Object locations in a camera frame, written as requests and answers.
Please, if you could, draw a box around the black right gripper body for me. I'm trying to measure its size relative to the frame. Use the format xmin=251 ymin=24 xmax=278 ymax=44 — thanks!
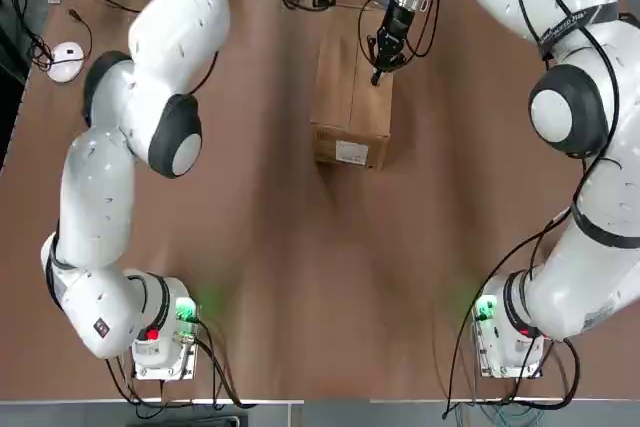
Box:
xmin=376 ymin=3 xmax=418 ymax=57

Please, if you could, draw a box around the brown cardboard box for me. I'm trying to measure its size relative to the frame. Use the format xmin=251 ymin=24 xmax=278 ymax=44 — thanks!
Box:
xmin=308 ymin=29 xmax=395 ymax=172

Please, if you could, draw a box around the white desk lamp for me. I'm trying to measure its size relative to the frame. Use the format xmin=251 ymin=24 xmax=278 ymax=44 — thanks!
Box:
xmin=0 ymin=0 xmax=86 ymax=84

